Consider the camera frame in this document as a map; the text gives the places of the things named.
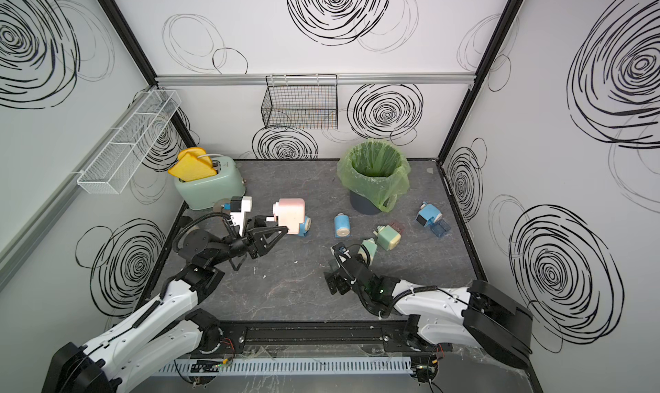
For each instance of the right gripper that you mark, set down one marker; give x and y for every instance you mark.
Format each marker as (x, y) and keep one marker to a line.
(337, 277)

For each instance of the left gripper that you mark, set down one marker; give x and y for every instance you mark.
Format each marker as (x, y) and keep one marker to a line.
(253, 243)

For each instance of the blue sharpener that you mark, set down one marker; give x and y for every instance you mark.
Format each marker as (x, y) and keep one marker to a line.
(428, 215)
(304, 227)
(342, 227)

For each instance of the green sharpener bottom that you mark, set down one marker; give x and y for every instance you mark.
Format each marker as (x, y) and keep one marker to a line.
(367, 250)

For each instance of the green sharpener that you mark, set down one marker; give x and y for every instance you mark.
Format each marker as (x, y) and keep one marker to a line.
(367, 250)
(387, 237)

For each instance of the pink pencil sharpener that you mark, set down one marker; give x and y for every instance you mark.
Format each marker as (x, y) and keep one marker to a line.
(290, 213)

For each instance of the blue sharpener tray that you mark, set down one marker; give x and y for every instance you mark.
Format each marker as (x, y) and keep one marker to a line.
(440, 229)

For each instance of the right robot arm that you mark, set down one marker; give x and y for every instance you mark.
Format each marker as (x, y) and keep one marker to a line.
(478, 315)

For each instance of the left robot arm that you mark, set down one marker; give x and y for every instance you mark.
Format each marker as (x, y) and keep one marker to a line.
(172, 323)

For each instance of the mint green toaster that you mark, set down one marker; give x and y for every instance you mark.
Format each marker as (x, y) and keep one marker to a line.
(205, 193)

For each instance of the bin with green bag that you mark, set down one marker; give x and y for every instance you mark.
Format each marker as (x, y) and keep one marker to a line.
(376, 174)

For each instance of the yellow toy toast slice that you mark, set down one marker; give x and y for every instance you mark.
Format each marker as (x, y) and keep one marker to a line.
(192, 164)

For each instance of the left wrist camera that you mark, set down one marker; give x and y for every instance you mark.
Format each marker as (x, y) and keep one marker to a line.
(240, 207)

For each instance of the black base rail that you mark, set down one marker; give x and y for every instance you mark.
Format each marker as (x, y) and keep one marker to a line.
(394, 336)

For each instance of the grey slotted cable duct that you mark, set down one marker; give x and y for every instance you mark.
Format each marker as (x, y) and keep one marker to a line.
(288, 367)

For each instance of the black wire basket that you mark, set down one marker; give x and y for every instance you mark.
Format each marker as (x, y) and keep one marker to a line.
(308, 102)

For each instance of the white wire shelf basket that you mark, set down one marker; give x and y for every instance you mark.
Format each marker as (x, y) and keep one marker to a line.
(112, 169)

